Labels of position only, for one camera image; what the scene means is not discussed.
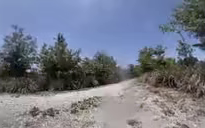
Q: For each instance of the dry brown grass bank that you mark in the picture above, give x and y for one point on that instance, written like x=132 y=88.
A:
x=186 y=80

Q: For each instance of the overhanging green tree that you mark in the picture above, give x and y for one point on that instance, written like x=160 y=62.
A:
x=196 y=16

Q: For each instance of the green trees behind grass bank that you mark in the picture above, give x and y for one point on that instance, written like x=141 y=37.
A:
x=153 y=58

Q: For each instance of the pale stony dirt path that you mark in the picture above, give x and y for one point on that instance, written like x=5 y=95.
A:
x=113 y=110

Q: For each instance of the row of green trees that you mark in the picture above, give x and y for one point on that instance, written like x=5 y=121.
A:
x=60 y=63

